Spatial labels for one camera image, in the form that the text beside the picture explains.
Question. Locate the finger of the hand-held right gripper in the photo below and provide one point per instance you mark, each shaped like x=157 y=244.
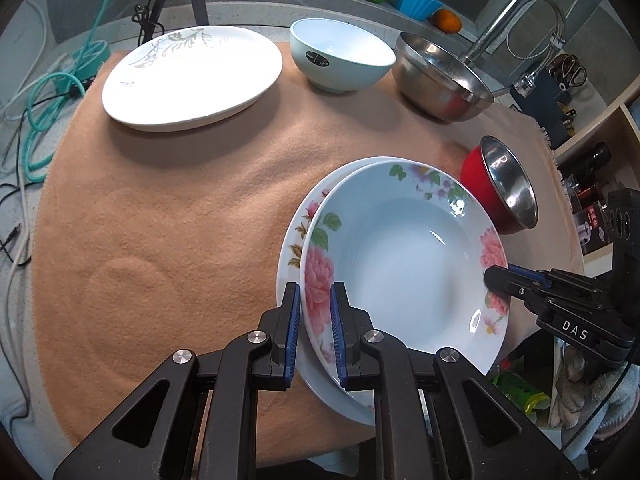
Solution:
x=530 y=274
x=502 y=282

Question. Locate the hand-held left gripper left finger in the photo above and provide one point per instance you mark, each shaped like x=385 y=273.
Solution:
x=294 y=335

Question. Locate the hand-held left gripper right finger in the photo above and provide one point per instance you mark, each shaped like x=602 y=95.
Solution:
x=339 y=335

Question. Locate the shallow floral plate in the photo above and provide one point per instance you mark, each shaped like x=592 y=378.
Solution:
x=290 y=245

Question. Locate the deep floral plate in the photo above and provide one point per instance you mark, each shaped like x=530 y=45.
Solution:
x=400 y=260

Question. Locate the red steel bowl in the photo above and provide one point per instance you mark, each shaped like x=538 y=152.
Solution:
x=475 y=180

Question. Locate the large steel bowl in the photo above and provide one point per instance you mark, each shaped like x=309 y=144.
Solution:
x=430 y=90

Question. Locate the light blue bowl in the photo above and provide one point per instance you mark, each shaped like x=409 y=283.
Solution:
x=340 y=72

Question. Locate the white oval leaf-print plate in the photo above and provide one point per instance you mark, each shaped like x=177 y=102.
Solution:
x=200 y=80

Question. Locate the person's right hand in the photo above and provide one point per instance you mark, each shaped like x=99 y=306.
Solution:
x=570 y=395

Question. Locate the red label box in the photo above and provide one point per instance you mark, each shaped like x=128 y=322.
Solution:
x=595 y=220

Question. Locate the green plastic packet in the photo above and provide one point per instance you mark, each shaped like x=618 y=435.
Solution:
x=515 y=390

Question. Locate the dark sauce bottle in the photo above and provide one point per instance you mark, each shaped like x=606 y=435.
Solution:
x=595 y=157

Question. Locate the wooden shelf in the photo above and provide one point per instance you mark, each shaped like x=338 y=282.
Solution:
x=600 y=127

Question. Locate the dark blue utensil holder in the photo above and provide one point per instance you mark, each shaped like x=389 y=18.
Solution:
x=545 y=95

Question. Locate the beige cloth mat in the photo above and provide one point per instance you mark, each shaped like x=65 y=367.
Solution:
x=175 y=185

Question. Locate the chrome faucet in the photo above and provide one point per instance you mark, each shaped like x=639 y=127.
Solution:
x=500 y=20

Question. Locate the orange fruit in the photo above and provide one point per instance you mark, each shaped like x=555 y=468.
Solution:
x=446 y=21

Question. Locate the blue ribbed container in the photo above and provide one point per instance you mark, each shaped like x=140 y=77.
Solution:
x=415 y=0

